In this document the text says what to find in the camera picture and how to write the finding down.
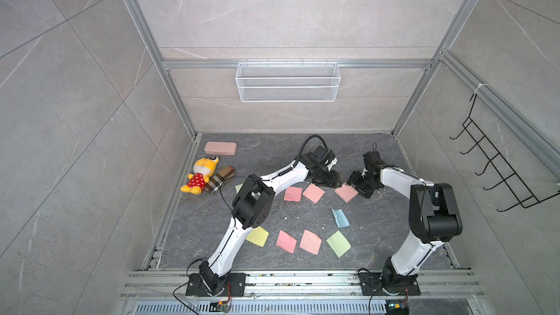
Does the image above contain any salmon pink memo pad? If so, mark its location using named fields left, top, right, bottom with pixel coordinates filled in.
left=335, top=184, right=358, bottom=203

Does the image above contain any hot pink memo pad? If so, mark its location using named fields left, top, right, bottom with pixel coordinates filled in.
left=284, top=187, right=303, bottom=202

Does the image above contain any torn blue page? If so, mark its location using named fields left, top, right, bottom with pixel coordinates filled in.
left=332, top=209, right=350, bottom=228

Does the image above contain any torn green page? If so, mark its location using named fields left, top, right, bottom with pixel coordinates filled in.
left=326, top=231, right=351, bottom=258

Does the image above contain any torn salmon page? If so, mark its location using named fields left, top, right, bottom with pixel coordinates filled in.
left=300, top=230, right=322, bottom=255

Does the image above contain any torn hot pink page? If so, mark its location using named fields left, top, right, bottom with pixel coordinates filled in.
left=276, top=230, right=297, bottom=254

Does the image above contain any torn yellow page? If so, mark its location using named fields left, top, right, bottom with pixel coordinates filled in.
left=246, top=227, right=269, bottom=247

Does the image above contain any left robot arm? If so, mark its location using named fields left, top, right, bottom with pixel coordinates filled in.
left=198, top=134, right=341, bottom=295

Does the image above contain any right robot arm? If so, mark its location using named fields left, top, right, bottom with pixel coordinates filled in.
left=346, top=147, right=463, bottom=295

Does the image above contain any pink eraser case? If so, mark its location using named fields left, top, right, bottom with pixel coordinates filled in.
left=204, top=141, right=238, bottom=156

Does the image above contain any plaid brown pouch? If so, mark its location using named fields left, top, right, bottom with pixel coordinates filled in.
left=205, top=166, right=236, bottom=194

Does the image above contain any yellow plush toy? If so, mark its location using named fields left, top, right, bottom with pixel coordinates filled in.
left=180, top=157, right=219, bottom=195

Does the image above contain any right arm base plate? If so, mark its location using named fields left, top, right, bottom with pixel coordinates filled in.
left=357, top=272, right=421, bottom=296

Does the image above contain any white wire mesh basket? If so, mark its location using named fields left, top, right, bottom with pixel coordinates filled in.
left=236, top=62, right=341, bottom=103

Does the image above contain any black wire hook rack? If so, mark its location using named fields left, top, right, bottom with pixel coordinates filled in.
left=449, top=94, right=559, bottom=213

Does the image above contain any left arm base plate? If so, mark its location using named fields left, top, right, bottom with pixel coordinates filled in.
left=185, top=273, right=247, bottom=297

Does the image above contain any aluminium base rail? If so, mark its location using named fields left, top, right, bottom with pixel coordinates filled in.
left=118, top=269, right=485, bottom=300

